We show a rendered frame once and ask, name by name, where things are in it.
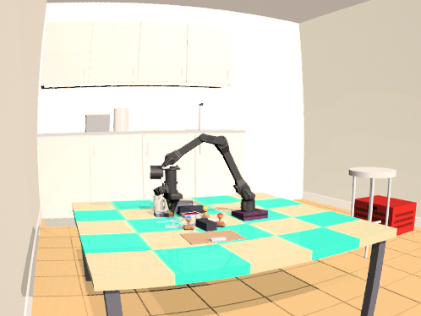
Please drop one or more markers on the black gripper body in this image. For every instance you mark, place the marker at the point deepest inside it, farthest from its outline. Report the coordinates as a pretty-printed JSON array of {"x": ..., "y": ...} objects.
[{"x": 173, "y": 193}]

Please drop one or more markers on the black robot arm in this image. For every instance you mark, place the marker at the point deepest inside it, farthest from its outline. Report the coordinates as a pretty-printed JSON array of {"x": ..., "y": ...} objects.
[{"x": 247, "y": 203}]

